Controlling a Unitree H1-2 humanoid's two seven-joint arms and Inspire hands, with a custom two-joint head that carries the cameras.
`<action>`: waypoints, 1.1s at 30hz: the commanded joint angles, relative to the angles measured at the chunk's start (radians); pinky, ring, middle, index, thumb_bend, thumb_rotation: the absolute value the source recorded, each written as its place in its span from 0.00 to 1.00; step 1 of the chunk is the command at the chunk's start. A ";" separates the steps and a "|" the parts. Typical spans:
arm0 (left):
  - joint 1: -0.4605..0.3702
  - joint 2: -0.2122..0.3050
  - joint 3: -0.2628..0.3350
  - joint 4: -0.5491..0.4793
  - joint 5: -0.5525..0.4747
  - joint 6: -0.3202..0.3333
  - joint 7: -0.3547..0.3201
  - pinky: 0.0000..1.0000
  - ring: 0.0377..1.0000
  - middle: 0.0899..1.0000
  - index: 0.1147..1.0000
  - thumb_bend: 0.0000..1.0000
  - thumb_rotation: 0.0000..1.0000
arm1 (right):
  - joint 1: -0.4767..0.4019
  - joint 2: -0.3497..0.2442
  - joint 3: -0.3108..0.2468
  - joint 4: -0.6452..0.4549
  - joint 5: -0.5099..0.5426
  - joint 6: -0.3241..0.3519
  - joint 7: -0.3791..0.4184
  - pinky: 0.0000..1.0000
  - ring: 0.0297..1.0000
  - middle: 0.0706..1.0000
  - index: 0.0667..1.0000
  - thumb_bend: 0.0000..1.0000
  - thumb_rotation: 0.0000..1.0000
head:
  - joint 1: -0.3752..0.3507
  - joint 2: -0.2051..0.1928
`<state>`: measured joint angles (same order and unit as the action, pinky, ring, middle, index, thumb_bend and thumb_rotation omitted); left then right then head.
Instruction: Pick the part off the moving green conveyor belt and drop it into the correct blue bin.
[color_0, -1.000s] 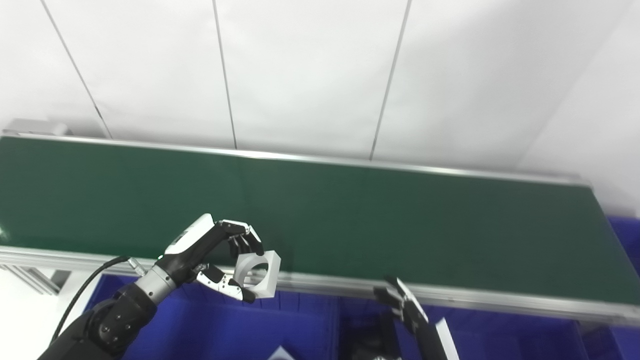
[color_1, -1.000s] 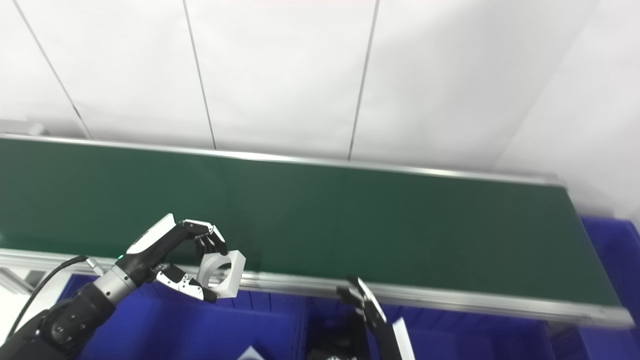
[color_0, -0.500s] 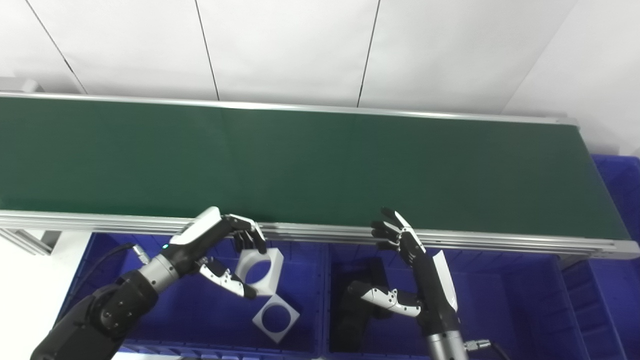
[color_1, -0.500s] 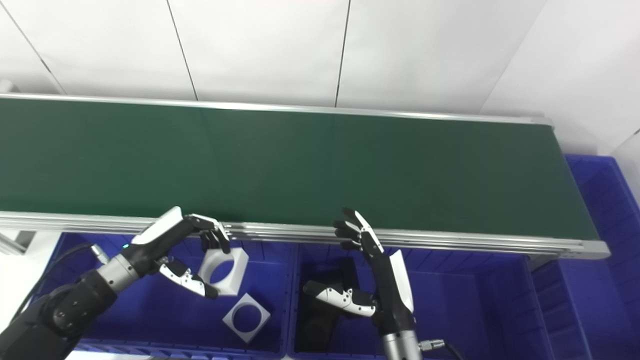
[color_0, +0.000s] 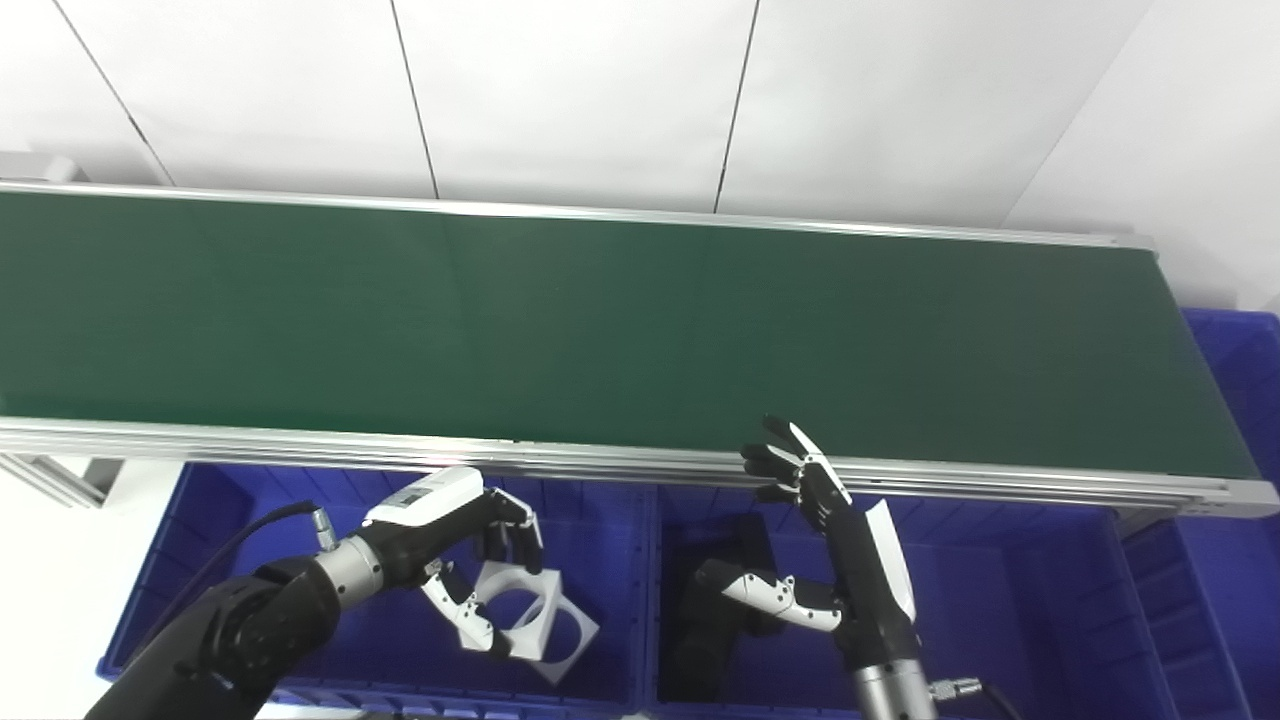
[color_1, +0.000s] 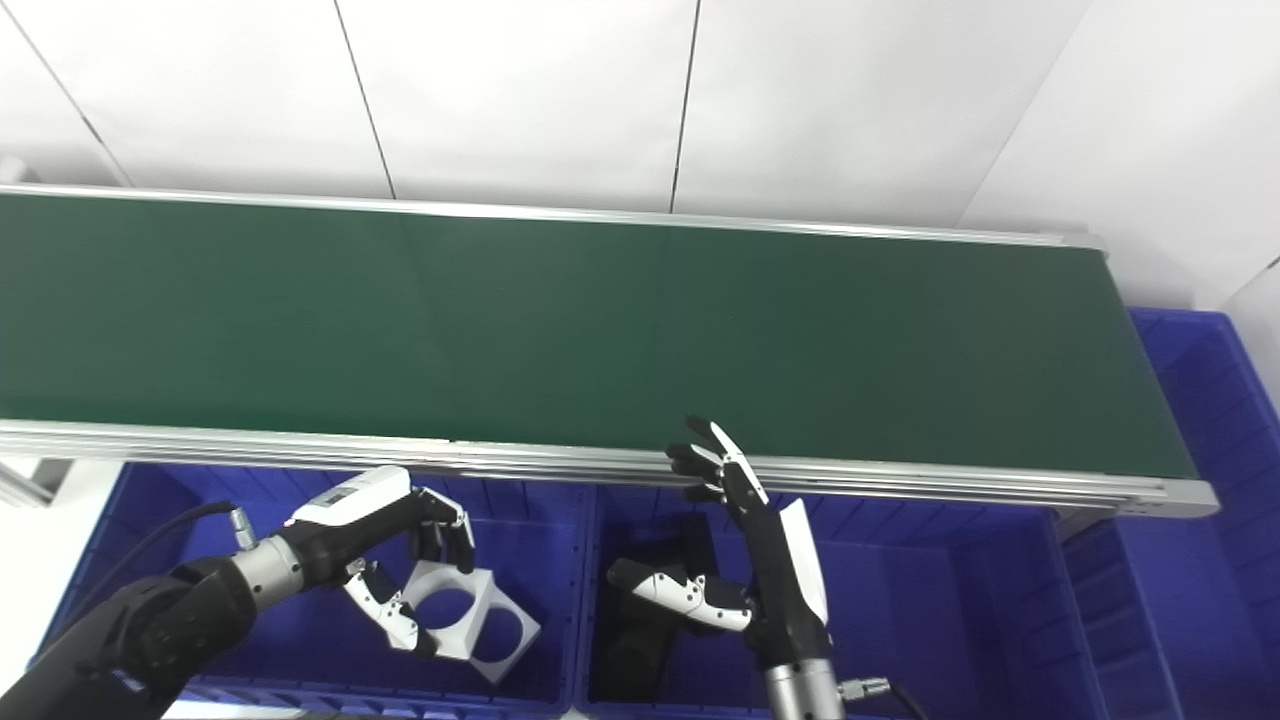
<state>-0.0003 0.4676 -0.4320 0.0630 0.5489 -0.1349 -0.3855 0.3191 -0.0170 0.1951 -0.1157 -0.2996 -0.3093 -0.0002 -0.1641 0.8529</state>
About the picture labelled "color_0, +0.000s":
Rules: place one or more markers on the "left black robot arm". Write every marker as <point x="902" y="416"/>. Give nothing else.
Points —
<point x="260" y="630"/>

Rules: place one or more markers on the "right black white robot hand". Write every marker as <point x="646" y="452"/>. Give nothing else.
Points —
<point x="865" y="580"/>

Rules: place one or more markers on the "aluminium conveyor support leg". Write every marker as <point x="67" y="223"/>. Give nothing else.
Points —
<point x="60" y="478"/>

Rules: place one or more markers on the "blue plastic bin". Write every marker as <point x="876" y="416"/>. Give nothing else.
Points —
<point x="1230" y="600"/>
<point x="200" y="560"/>
<point x="1020" y="600"/>

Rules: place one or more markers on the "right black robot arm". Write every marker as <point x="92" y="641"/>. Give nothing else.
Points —
<point x="895" y="695"/>

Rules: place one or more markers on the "green conveyor belt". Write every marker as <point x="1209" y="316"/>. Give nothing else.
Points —
<point x="600" y="330"/>
<point x="1000" y="482"/>

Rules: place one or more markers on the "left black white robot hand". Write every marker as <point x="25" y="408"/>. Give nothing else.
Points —
<point x="420" y="520"/>

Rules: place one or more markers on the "black part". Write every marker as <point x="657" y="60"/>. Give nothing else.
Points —
<point x="700" y="640"/>

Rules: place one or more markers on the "white square part with hole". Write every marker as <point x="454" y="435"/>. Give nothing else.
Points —
<point x="575" y="640"/>
<point x="540" y="625"/>

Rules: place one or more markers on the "grey conveyor end box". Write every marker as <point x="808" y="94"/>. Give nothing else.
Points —
<point x="35" y="167"/>

